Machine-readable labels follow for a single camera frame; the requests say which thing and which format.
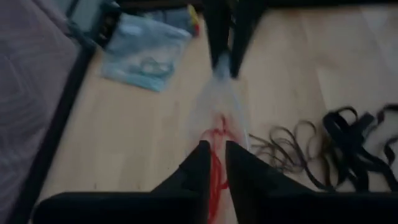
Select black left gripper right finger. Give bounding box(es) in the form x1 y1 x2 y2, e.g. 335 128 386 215
226 140 398 224

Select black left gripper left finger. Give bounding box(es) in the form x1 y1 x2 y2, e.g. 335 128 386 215
32 141 212 224

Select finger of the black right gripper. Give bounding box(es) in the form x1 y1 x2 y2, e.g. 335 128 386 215
229 0 267 77
203 0 233 70

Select clear plastic bag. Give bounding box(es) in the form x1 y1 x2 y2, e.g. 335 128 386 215
186 52 251 150
99 12 193 93

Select red rubber bands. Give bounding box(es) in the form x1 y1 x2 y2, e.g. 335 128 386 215
200 114 233 224

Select brown rubber bands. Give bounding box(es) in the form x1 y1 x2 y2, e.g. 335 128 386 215
248 120 320 175

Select black rubber bands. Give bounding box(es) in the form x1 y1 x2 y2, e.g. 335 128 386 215
306 104 398 193

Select pink chevron cloth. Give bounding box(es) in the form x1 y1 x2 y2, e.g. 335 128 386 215
0 0 82 218

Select grey module with coloured wires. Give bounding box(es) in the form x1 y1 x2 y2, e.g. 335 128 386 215
146 2 202 37

